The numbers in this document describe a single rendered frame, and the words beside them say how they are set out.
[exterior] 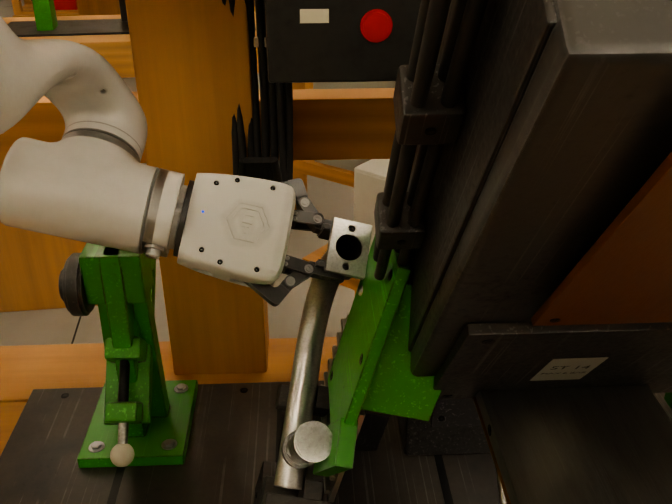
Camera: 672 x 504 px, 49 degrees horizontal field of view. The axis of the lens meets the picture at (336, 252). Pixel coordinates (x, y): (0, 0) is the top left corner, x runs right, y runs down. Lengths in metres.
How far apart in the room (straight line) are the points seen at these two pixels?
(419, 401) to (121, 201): 0.33
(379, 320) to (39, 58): 0.34
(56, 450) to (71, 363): 0.22
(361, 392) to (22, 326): 2.44
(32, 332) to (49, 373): 1.78
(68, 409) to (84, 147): 0.47
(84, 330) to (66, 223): 2.23
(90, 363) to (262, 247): 0.56
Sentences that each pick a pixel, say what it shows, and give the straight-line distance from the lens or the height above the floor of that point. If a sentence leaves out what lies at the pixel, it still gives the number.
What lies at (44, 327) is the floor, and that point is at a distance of 2.99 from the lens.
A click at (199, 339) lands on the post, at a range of 1.10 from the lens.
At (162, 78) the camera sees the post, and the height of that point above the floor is 1.33.
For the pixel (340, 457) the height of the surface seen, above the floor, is 1.09.
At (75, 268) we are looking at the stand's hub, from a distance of 0.89.
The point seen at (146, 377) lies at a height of 1.00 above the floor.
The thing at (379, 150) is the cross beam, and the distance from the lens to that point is 1.05.
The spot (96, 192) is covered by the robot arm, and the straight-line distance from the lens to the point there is 0.69.
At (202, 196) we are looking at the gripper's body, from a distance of 0.70.
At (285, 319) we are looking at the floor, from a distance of 2.83.
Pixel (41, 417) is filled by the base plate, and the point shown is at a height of 0.90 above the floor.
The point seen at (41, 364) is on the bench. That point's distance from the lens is 1.22.
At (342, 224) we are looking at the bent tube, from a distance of 0.72.
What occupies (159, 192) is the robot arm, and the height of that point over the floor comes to 1.30.
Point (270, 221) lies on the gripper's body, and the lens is 0.70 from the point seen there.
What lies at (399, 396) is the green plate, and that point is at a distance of 0.69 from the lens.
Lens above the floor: 1.57
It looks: 28 degrees down
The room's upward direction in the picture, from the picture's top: straight up
